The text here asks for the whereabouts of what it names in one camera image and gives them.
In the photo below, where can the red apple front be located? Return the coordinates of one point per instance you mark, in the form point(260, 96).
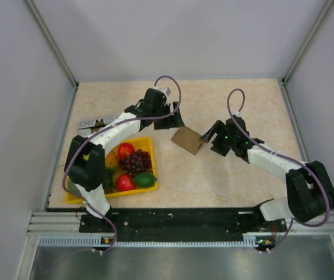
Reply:
point(125, 183)

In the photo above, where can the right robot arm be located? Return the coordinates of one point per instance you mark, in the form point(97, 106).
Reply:
point(310, 192)

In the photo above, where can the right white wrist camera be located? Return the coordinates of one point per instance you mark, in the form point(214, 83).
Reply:
point(237, 114)

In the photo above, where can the red apple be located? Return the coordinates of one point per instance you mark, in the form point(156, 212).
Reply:
point(125, 149)
point(125, 183)

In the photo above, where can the right aluminium frame post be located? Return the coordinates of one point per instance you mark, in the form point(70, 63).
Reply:
point(310, 38)

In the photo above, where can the green leafy vegetable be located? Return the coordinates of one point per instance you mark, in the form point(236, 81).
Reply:
point(108, 182)

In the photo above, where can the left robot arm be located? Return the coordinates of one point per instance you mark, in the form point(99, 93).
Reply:
point(85, 163)

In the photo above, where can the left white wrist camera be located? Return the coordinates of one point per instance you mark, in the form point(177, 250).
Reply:
point(166, 91)

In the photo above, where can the orange spiky fruit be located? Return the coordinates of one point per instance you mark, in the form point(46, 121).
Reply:
point(111, 160)

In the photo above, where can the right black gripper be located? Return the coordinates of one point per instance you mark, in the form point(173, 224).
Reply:
point(217, 147)

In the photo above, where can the green lime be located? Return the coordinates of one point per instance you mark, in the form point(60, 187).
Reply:
point(145, 180)

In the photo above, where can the red apple back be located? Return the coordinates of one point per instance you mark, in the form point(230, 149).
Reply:
point(125, 149)

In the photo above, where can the aluminium frame post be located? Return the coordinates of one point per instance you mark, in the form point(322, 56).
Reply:
point(310, 38)
point(49, 39)

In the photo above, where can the left aluminium frame post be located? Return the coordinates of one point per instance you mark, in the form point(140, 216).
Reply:
point(49, 39)

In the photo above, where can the purple grape bunch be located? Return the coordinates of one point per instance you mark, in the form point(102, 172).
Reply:
point(135, 163)

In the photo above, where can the brown cardboard box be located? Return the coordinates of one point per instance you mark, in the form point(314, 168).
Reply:
point(188, 139)

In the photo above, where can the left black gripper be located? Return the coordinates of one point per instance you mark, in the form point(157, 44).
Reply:
point(173, 121)

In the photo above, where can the green toothpaste box front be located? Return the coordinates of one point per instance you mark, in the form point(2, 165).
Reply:
point(86, 132)

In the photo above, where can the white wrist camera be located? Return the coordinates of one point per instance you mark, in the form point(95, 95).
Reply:
point(237, 114)
point(166, 91)

